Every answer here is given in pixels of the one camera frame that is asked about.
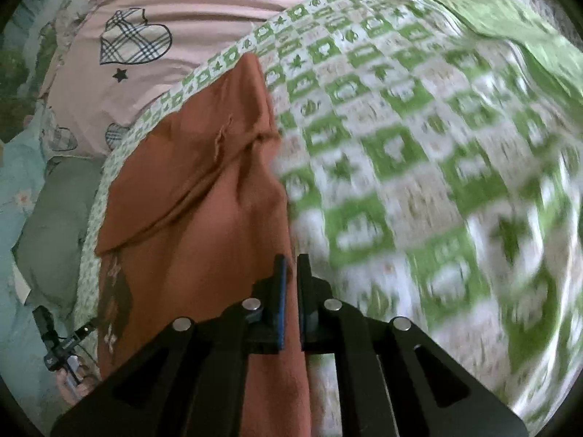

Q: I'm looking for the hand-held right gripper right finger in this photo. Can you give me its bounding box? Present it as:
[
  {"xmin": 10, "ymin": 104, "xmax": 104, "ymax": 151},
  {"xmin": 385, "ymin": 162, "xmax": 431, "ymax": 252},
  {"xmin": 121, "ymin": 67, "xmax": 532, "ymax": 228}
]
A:
[{"xmin": 296, "ymin": 253, "xmax": 530, "ymax": 437}]

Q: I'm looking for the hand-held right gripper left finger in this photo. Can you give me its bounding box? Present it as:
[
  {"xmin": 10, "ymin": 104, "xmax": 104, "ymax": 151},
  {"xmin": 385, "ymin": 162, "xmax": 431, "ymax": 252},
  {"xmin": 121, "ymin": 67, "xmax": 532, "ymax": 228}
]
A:
[{"xmin": 50, "ymin": 254, "xmax": 287, "ymax": 437}]

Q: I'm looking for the rust orange small garment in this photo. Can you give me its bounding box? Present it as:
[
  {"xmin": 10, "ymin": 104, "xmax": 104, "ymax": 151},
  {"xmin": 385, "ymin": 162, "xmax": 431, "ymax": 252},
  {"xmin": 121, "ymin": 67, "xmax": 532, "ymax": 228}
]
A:
[{"xmin": 95, "ymin": 52, "xmax": 315, "ymax": 437}]

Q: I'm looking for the person's left hand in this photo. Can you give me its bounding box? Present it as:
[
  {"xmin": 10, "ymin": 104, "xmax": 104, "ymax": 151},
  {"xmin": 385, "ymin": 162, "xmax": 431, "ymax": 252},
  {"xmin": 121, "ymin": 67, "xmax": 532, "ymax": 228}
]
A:
[{"xmin": 55, "ymin": 359, "xmax": 102, "ymax": 405}]

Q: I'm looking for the light blue floral sheet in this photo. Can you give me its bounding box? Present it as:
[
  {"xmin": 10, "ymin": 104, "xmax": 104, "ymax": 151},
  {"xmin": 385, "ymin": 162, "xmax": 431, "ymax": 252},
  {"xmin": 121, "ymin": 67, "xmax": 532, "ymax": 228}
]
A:
[{"xmin": 0, "ymin": 114, "xmax": 103, "ymax": 424}]

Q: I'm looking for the grey green pillow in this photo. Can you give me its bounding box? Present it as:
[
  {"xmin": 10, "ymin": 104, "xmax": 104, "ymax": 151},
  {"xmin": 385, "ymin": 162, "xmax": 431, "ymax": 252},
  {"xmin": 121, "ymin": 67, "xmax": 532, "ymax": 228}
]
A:
[{"xmin": 16, "ymin": 157, "xmax": 106, "ymax": 317}]

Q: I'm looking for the green checkered blanket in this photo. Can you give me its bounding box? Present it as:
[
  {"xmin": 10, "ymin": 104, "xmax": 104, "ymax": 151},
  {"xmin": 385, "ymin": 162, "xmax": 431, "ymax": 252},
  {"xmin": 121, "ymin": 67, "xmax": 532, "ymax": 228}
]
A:
[{"xmin": 73, "ymin": 0, "xmax": 583, "ymax": 433}]

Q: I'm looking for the pink heart print sheet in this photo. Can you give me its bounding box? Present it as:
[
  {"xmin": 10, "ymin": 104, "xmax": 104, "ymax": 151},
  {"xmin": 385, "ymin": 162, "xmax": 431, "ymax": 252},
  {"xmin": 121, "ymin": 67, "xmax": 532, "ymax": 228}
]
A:
[{"xmin": 36, "ymin": 0, "xmax": 406, "ymax": 158}]

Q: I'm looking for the plain green cloth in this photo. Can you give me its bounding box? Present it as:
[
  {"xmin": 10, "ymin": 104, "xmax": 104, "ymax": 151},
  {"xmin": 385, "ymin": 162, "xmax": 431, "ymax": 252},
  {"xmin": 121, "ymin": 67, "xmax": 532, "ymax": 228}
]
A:
[{"xmin": 385, "ymin": 0, "xmax": 583, "ymax": 114}]

